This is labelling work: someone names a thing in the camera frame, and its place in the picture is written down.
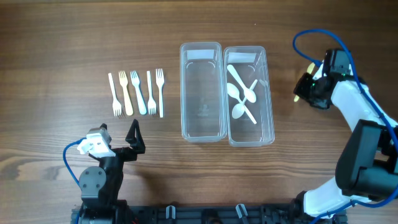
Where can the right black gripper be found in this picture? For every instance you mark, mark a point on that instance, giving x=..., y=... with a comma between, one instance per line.
x=300, y=90

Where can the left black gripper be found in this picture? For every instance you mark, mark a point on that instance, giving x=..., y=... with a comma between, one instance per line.
x=136, y=143

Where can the yellow green spoon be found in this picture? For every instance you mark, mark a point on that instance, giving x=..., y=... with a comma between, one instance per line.
x=311, y=68

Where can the white spoon wide handle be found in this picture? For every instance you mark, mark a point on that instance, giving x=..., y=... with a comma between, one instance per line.
x=249, y=94

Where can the white spoon thin handle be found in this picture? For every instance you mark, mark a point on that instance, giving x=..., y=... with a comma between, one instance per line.
x=240, y=108

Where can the white spoon bowl up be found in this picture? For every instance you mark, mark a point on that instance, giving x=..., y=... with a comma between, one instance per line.
x=234, y=93

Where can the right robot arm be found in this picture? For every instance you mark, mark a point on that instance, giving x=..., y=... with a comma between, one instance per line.
x=366, y=171

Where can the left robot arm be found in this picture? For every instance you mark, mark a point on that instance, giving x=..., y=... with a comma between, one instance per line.
x=100, y=184

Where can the right clear plastic container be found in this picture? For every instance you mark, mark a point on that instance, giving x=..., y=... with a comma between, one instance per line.
x=251, y=63

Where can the clear plastic container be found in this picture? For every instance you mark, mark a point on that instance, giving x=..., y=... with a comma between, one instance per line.
x=251, y=63
x=202, y=94

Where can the left clear plastic container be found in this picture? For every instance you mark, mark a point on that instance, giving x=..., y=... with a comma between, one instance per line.
x=202, y=94

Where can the white fork tines down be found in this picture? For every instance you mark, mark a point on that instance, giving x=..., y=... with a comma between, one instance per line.
x=117, y=108

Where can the small white fork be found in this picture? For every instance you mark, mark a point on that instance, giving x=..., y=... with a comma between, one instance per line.
x=151, y=102

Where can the cream yellow fork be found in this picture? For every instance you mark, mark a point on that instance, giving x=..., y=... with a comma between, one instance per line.
x=127, y=101

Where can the light blue fork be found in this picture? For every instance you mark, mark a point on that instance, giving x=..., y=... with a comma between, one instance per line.
x=140, y=100

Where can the slim white fork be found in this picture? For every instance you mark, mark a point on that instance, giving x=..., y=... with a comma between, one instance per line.
x=160, y=83

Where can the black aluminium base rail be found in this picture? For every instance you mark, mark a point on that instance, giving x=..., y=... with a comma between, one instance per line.
x=263, y=214

